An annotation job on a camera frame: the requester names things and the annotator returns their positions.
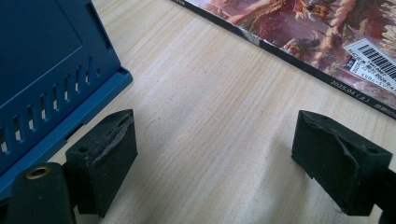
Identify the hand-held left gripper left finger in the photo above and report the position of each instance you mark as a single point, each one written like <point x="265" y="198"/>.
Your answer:
<point x="102" y="161"/>

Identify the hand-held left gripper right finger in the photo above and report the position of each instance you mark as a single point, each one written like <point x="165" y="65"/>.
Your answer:
<point x="336" y="161"/>

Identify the blue plastic file rack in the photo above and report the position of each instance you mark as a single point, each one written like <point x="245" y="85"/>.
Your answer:
<point x="46" y="68"/>

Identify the glossy illustrated magazine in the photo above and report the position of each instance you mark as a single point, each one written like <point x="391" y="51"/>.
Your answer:
<point x="311" y="34"/>

